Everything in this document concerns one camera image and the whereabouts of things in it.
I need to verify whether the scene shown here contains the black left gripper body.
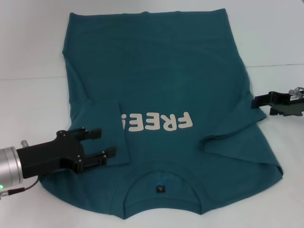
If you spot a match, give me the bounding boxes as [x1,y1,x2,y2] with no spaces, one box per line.
[16,130,87,179]

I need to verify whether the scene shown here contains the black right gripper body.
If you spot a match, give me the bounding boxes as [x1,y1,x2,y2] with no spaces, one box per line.
[268,91,304,117]

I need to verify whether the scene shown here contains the teal blue FREE t-shirt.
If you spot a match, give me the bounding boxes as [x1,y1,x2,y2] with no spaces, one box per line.
[39,8,285,214]

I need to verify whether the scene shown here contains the left arm connector cable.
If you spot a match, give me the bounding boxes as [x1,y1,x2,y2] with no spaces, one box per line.
[0,177,40,197]

